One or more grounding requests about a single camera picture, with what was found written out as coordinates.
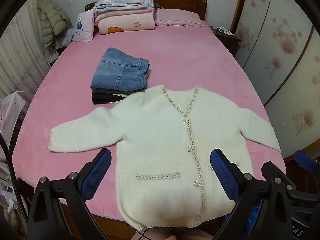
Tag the white curtain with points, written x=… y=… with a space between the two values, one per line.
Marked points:
x=20 y=55

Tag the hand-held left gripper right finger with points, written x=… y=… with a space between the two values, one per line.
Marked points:
x=223 y=177

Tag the white wall socket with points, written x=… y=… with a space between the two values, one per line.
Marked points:
x=69 y=3

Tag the white paper bag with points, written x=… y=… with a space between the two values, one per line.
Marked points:
x=12 y=110

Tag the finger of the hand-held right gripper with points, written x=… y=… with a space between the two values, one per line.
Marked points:
x=271 y=169
x=306 y=160

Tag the pink pillow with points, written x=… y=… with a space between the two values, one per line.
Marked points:
x=177 y=17

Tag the dark wooden nightstand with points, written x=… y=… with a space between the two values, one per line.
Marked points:
x=228 y=42

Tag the white plastic bag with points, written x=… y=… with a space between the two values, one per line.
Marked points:
x=63 y=40

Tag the folded black garment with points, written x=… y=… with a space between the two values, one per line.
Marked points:
x=102 y=97

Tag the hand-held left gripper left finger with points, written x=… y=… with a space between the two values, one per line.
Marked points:
x=98 y=172

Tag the white papers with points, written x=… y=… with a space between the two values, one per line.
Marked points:
x=225 y=31

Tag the pink bed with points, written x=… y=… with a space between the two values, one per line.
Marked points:
x=187 y=62

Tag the white knit cardigan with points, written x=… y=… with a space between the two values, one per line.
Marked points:
x=155 y=135

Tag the small pink printed cushion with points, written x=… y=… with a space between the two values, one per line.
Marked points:
x=82 y=27

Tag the folded blue jeans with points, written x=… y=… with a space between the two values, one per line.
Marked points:
x=117 y=72

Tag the folded pink star-print quilt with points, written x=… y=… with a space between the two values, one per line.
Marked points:
x=125 y=21

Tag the wooden headboard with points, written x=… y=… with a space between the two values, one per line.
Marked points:
x=180 y=2

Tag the floral wardrobe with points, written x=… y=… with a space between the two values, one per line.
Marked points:
x=282 y=55

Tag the green puffer jacket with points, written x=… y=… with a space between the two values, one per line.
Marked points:
x=50 y=17

